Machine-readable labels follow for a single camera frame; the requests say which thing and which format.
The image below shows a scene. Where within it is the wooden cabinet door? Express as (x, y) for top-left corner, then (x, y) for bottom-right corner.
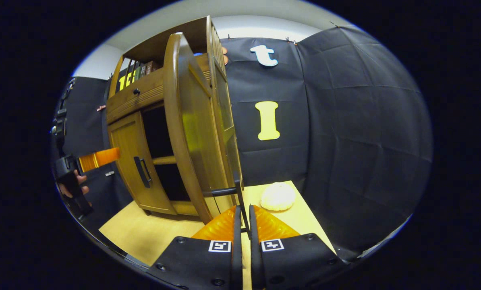
(108, 111), (177, 215)
(163, 32), (244, 225)

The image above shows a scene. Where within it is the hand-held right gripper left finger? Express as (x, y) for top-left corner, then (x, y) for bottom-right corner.
(146, 205), (243, 290)

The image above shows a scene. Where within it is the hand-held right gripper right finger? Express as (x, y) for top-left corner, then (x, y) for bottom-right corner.
(249, 205), (352, 290)

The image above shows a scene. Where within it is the cream round knitted cushion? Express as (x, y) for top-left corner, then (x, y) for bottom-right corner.
(260, 182), (296, 212)

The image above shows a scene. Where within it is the wooden double-door shoe cabinet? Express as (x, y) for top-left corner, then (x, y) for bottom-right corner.
(106, 16), (243, 218)

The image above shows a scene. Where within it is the wooden cabinet drawer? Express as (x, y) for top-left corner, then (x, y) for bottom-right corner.
(106, 66), (168, 124)

